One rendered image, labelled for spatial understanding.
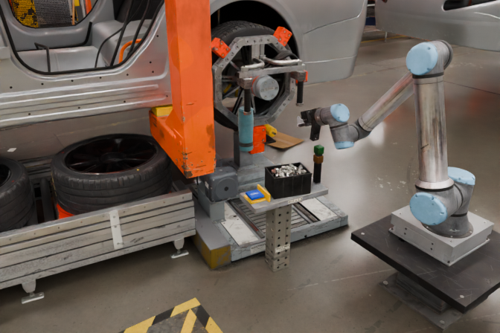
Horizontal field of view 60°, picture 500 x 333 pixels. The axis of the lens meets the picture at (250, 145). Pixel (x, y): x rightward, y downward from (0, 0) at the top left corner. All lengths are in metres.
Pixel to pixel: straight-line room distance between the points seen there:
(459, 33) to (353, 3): 1.69
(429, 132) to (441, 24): 2.83
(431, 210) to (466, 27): 2.85
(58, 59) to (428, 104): 2.38
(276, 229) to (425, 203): 0.75
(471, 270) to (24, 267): 2.02
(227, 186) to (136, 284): 0.71
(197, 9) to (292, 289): 1.43
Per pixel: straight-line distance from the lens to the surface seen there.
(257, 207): 2.08
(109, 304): 2.33
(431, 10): 4.66
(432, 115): 1.84
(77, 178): 2.39
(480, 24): 4.53
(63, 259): 2.36
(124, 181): 2.33
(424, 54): 1.80
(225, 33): 2.57
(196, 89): 2.06
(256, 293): 2.28
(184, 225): 2.43
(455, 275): 2.11
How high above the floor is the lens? 1.54
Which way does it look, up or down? 23 degrees down
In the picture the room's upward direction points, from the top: straight up
